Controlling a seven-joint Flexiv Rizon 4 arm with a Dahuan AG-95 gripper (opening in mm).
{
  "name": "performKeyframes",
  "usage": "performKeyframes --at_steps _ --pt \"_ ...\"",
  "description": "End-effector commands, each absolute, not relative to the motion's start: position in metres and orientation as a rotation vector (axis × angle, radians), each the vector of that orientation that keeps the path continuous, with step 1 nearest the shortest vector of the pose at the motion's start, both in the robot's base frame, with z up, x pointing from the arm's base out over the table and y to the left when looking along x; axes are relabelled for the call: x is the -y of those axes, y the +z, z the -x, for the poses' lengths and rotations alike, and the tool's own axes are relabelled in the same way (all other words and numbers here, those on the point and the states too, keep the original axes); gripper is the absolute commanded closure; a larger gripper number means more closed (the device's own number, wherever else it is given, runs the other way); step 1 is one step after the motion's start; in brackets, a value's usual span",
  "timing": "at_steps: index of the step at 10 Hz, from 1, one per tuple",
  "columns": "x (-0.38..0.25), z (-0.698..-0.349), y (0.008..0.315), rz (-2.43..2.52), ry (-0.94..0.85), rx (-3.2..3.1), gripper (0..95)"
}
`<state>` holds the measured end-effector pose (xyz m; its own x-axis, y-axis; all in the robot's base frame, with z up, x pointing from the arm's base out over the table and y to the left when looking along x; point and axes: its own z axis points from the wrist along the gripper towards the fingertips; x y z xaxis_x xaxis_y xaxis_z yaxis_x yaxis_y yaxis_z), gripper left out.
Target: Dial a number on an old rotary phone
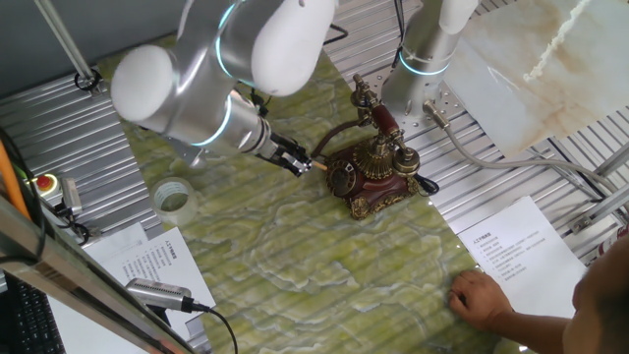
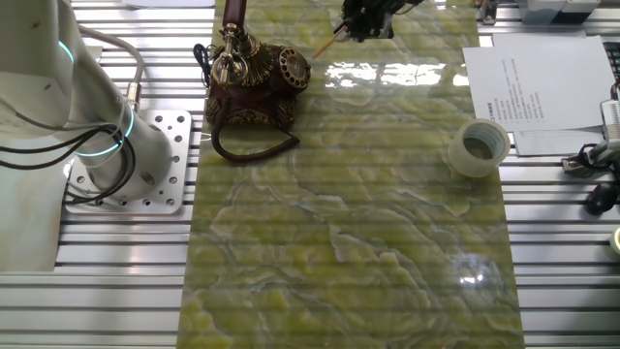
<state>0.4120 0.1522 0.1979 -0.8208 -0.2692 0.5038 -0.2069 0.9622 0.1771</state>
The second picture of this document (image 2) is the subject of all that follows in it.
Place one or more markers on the black computer keyboard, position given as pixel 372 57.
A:
pixel 614 58

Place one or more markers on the green marble pattern mat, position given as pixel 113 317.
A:
pixel 339 242

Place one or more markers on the thin wooden stick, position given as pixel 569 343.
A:
pixel 328 43

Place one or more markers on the black rounded object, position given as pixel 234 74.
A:
pixel 600 199

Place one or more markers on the grey white equipment box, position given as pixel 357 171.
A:
pixel 542 9

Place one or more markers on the red gold phone handset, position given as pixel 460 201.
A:
pixel 234 12

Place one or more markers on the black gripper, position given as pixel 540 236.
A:
pixel 380 17

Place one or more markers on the clear tape roll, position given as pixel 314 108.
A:
pixel 460 160

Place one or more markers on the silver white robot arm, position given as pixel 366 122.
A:
pixel 97 106

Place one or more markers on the printed white paper sheet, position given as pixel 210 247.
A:
pixel 169 3
pixel 557 77

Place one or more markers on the plain white paper sheet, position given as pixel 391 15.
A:
pixel 557 143

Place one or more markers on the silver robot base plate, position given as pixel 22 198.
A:
pixel 169 131

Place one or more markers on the metal camera stand bracket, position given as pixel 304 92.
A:
pixel 488 12

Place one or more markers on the pale green tape roll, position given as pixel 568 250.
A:
pixel 616 241

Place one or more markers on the metal camera clamp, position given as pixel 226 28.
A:
pixel 598 157

